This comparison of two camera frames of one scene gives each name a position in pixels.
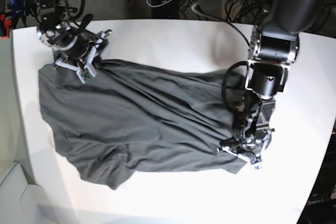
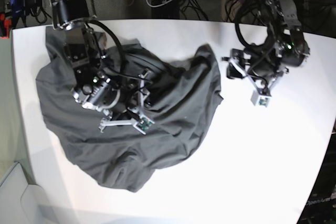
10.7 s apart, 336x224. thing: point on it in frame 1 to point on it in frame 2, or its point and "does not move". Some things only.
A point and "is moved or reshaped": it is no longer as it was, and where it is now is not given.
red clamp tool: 8,23 does not move
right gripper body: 250,140 to 268,61
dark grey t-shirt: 125,117 is moved or reshaped
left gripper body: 75,43 to 103,93
